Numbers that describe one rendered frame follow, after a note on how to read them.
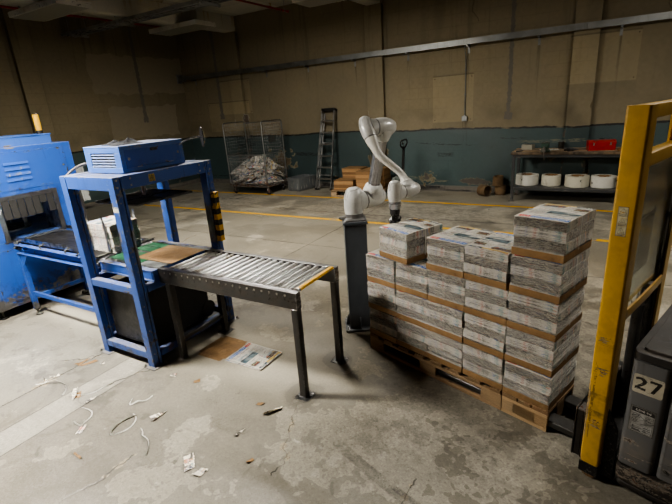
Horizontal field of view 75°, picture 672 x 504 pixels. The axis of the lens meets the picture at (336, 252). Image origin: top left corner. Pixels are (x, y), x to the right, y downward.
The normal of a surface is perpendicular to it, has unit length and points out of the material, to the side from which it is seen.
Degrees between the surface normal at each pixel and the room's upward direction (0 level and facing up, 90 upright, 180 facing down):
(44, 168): 90
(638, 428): 90
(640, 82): 90
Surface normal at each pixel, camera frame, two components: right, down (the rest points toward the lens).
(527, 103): -0.50, 0.30
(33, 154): 0.87, 0.11
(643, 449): -0.74, 0.26
